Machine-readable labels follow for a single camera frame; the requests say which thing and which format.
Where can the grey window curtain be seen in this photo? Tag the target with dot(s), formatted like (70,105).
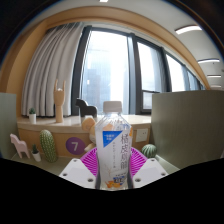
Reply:
(50,73)

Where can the dark-framed window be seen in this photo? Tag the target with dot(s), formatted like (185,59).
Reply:
(110,66)

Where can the small plant in white pot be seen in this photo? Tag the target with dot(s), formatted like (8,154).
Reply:
(32,118)
(36,155)

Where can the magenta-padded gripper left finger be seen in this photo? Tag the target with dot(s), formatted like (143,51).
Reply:
(76,171)

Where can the wooden hand model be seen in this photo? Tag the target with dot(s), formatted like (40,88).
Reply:
(59,103)

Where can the clear plastic drink bottle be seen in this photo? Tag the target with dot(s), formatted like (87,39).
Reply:
(113,150)

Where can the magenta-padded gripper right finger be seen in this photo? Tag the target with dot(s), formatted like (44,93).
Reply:
(150,171)

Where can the purple round number disc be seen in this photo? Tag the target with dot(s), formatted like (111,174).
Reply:
(75,146)

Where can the ceiling lights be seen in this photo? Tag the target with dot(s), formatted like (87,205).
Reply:
(188,29)

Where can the tall green cactus figure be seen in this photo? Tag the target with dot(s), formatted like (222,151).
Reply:
(48,146)

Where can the grey-green desk partition panel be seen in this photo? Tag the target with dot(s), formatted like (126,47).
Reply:
(190,126)
(7,123)

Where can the white wall socket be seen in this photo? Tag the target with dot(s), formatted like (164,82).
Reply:
(141,135)

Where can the black horse figurine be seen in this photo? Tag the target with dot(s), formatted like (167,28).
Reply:
(86,108)

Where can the round green cactus figure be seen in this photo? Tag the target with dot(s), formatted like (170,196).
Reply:
(149,151)

